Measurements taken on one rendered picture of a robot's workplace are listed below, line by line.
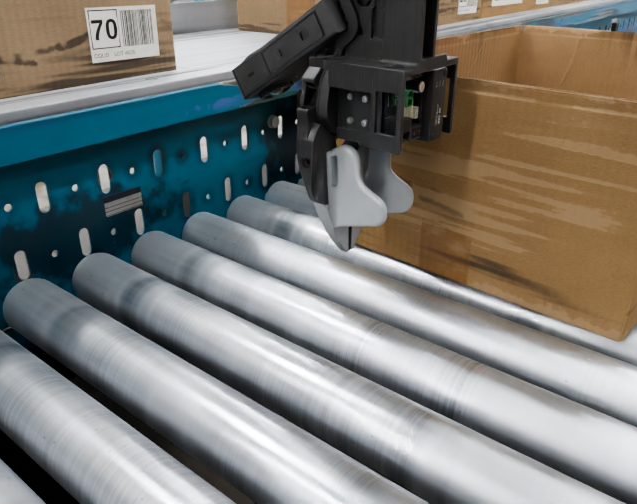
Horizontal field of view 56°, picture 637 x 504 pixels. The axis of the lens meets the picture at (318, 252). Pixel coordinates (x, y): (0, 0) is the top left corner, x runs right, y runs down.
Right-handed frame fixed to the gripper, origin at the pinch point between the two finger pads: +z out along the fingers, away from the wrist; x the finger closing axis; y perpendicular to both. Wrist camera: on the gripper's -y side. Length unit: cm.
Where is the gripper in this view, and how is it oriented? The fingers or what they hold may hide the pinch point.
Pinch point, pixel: (339, 232)
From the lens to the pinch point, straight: 48.1
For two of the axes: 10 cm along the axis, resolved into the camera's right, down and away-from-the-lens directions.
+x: 6.3, -3.4, 7.0
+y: 7.8, 2.8, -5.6
